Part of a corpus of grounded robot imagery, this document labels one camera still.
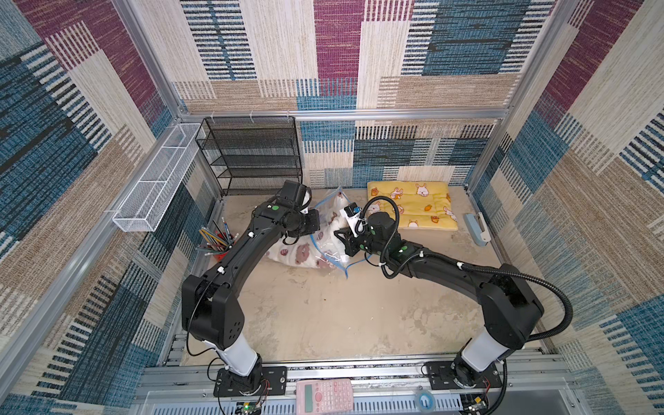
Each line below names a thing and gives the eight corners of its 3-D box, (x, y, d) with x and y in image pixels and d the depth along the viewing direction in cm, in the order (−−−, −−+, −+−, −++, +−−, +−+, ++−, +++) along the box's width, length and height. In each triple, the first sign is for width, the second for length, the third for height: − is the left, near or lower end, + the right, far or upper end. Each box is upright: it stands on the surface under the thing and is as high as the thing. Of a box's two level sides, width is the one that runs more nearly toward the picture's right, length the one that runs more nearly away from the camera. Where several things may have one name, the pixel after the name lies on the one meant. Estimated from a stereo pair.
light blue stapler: (473, 246, 103) (477, 241, 100) (462, 217, 112) (465, 212, 109) (490, 246, 103) (494, 241, 100) (477, 217, 112) (481, 212, 109)
